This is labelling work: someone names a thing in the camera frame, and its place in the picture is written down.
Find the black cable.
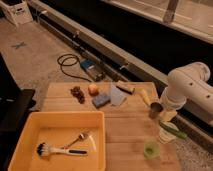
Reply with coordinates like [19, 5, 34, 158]
[56, 53, 93, 83]

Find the blue and grey device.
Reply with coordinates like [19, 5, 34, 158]
[80, 59, 105, 82]

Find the green cucumber toy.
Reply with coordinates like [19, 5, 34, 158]
[159, 121, 188, 139]

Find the white plate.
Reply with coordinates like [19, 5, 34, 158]
[158, 122, 177, 144]

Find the blue sponge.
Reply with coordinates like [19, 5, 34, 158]
[92, 93, 110, 108]

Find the translucent plastic cup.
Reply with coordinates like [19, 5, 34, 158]
[110, 84, 126, 106]

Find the metal cup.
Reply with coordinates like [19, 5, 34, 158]
[149, 102, 163, 119]

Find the orange fruit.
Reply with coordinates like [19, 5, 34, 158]
[88, 84, 99, 96]

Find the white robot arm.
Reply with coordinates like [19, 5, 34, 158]
[160, 62, 213, 117]

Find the black chair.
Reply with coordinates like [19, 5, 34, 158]
[0, 53, 36, 171]

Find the yellow plastic bin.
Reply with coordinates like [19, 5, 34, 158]
[8, 111, 106, 171]

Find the yellow banana toy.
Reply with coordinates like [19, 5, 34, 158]
[139, 89, 151, 106]

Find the white storage box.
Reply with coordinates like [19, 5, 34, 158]
[0, 0, 33, 27]

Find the green plastic cup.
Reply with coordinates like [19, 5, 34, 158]
[143, 141, 160, 159]

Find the dark purple grape bunch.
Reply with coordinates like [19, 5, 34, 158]
[71, 86, 85, 104]

